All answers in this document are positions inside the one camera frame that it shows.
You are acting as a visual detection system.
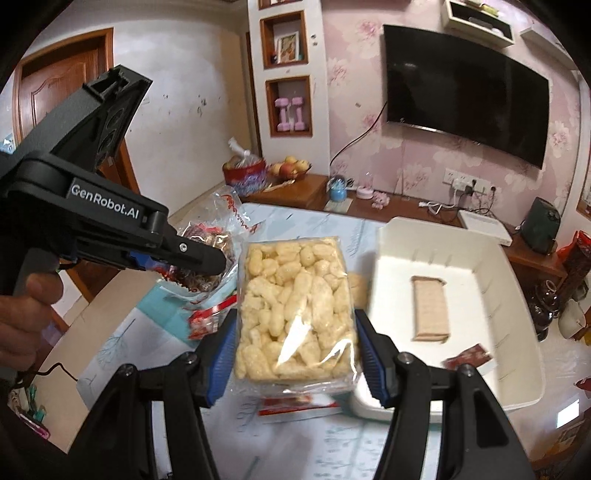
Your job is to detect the brown wafer packet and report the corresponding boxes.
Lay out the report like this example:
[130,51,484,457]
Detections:
[410,275,451,343]

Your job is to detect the framed photo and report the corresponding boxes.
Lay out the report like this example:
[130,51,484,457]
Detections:
[274,31,301,63]

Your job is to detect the black television cable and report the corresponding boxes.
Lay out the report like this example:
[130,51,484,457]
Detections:
[329,99,389,178]

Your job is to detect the small dark red packet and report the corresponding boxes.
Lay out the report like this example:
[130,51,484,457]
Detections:
[441,344,494,370]

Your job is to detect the clear packet of yellow puffs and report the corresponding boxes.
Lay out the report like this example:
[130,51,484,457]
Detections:
[233,236,363,393]

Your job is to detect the bowl of fruit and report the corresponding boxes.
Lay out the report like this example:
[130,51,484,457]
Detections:
[268,157,312,182]

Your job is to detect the black curved television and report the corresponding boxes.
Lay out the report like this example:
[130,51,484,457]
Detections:
[383,24,551,169]

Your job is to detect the thin black cable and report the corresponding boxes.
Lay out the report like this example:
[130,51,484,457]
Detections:
[16,364,79,384]

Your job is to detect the person's left hand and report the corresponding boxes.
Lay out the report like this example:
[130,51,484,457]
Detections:
[0,272,65,371]

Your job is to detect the red bag in dark basket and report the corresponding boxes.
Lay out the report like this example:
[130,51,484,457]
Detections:
[556,231,591,282]

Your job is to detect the clear bag of brown candies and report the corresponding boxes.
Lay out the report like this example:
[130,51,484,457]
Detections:
[161,185,266,305]

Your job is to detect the white jar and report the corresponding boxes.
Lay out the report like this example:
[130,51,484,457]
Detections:
[558,299,587,340]

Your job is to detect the stacked black pots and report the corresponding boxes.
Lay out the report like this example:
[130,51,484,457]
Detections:
[529,279,561,342]

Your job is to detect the pink plastic object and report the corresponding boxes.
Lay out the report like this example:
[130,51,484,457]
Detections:
[11,383,51,439]

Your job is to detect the wooden door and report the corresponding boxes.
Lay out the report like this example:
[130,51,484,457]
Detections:
[11,28,139,195]

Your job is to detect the white niche shelf column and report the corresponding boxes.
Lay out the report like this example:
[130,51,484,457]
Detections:
[247,0,331,176]

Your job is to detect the flat red packet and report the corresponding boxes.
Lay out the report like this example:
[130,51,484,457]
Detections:
[257,392,342,418]

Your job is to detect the white set-top box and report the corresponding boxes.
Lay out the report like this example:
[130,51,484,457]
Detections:
[458,209,513,247]

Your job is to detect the small red white packet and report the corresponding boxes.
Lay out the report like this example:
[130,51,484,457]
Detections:
[189,295,238,342]

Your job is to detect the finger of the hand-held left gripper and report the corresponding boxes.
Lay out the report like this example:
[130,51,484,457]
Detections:
[71,230,228,278]
[14,65,153,176]

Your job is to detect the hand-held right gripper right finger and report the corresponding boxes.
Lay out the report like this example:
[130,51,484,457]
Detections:
[353,310,536,480]

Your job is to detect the red bag of bread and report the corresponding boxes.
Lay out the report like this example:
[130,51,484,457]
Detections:
[222,138,269,197]

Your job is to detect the white wall socket strip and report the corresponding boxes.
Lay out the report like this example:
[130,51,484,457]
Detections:
[443,168,496,195]

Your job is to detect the wooden television cabinet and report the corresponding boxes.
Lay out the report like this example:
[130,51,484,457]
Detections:
[240,173,568,278]

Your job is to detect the white plastic bin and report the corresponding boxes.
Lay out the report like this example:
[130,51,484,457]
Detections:
[348,216,546,418]

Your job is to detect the dark green air fryer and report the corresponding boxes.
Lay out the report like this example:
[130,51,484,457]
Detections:
[521,198,561,254]

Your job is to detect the white wall shelf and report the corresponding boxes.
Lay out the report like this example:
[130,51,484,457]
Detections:
[443,0,515,49]

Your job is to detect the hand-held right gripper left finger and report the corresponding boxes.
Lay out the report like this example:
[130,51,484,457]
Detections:
[65,308,241,480]

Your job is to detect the white plug cable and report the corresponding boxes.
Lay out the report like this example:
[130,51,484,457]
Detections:
[418,189,465,217]

